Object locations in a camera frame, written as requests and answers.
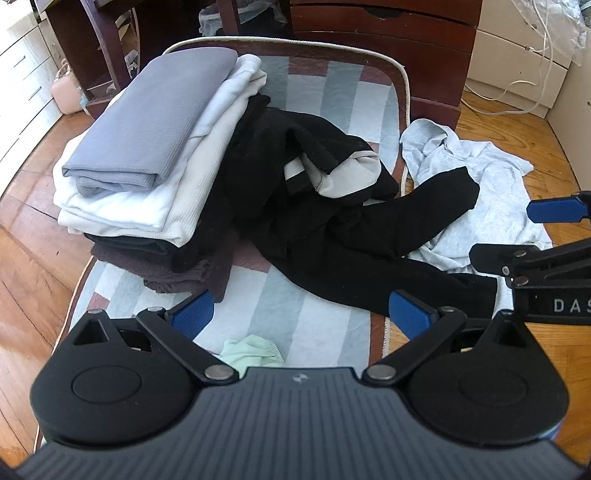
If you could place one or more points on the dark wooden shelf unit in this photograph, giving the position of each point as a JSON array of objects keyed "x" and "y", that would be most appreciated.
[{"x": 92, "y": 37}]

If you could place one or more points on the dark grey folded garment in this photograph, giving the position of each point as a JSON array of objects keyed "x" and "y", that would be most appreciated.
[{"x": 120, "y": 244}]

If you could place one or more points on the cream cabinet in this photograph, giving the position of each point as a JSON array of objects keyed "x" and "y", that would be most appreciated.
[{"x": 498, "y": 55}]

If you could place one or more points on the striped rug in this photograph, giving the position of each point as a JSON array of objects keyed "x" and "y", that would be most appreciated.
[{"x": 314, "y": 92}]

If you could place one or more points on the black jacket white lining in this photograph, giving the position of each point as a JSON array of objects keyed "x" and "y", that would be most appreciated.
[{"x": 268, "y": 138}]

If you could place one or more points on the grey folded cloth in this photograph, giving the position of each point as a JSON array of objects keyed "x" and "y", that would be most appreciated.
[{"x": 147, "y": 120}]

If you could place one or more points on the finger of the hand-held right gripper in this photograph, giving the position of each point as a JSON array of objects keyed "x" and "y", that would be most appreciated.
[
  {"x": 554, "y": 210},
  {"x": 494, "y": 258}
]

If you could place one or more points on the brown folded garment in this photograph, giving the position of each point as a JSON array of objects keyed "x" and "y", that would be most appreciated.
[{"x": 175, "y": 277}]

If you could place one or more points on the white folded shirt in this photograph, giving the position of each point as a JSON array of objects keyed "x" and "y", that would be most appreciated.
[{"x": 221, "y": 106}]

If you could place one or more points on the mint green cloth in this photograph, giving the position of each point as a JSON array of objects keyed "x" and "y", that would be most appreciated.
[{"x": 249, "y": 353}]

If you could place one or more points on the black garment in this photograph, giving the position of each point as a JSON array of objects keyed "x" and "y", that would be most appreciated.
[{"x": 415, "y": 198}]

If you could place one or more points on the cream ribbed folded garment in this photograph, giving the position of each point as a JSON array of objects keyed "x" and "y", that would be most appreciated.
[{"x": 203, "y": 184}]

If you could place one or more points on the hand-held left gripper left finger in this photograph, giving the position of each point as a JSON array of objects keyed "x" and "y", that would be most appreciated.
[{"x": 194, "y": 314}]

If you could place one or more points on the grey cloth pile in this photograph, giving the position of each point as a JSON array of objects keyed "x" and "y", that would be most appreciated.
[{"x": 212, "y": 18}]

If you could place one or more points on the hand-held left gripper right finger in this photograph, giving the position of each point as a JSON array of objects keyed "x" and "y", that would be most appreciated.
[{"x": 408, "y": 314}]

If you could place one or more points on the dark wooden dresser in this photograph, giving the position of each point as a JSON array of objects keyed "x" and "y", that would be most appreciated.
[{"x": 378, "y": 50}]

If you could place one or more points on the clear plastic bag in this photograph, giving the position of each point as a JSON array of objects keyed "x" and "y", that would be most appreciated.
[{"x": 570, "y": 23}]

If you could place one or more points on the light grey shirt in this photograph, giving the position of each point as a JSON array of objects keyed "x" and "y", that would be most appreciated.
[{"x": 489, "y": 207}]

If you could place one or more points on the pink container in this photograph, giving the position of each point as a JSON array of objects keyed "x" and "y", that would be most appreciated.
[{"x": 67, "y": 90}]

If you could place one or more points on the white drawer cabinet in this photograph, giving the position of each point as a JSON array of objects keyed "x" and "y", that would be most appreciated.
[{"x": 23, "y": 69}]

